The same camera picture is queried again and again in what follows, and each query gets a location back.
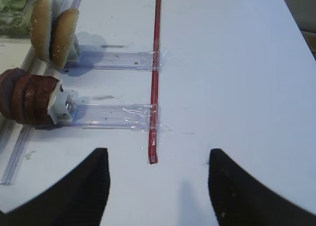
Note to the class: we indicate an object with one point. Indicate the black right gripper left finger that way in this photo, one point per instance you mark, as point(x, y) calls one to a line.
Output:
point(78, 199)

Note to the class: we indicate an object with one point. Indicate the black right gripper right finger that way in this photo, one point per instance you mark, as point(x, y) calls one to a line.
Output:
point(238, 199)

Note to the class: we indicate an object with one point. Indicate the white pusher block for patties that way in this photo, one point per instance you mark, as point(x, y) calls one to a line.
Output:
point(61, 107)

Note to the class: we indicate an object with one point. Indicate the green lettuce in container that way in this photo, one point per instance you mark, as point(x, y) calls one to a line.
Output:
point(12, 4)

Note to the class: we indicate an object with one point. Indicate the red straw strip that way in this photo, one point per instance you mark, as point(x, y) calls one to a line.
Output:
point(153, 131)

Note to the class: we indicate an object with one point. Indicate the white pusher block for buns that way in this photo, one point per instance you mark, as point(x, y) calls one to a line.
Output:
point(74, 52)

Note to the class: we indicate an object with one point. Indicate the rear sesame bun top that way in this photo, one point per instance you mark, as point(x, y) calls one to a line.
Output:
point(63, 31)

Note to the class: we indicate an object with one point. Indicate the sesame bun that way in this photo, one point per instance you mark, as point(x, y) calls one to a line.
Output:
point(63, 31)
point(40, 28)

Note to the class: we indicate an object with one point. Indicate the front sesame bun top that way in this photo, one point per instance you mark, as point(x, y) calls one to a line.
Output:
point(40, 28)

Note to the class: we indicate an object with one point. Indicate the clear plastic salad container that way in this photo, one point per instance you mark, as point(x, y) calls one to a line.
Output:
point(14, 16)

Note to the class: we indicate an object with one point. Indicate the clear long right divider rail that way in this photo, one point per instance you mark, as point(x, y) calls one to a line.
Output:
point(14, 137)

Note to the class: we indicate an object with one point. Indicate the clear rail under patties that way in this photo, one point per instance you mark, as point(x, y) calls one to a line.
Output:
point(135, 117)

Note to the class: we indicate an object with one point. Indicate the clear rail under buns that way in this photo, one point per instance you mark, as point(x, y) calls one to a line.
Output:
point(139, 61)

